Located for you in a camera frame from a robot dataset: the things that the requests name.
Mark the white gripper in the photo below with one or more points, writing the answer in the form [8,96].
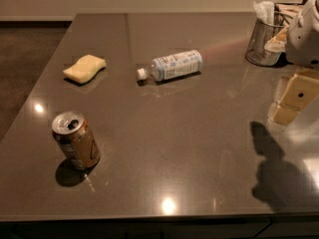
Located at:
[305,41]

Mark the orange soda can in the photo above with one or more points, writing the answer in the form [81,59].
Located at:
[74,136]

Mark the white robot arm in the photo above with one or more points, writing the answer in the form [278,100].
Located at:
[310,10]

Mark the yellow sponge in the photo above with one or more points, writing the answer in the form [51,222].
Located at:
[84,69]

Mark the white napkin in cup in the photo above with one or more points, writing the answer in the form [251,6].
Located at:
[264,12]

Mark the clear plastic water bottle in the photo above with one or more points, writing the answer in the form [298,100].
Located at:
[171,66]

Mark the wire mesh cup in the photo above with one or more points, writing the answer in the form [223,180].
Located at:
[256,53]

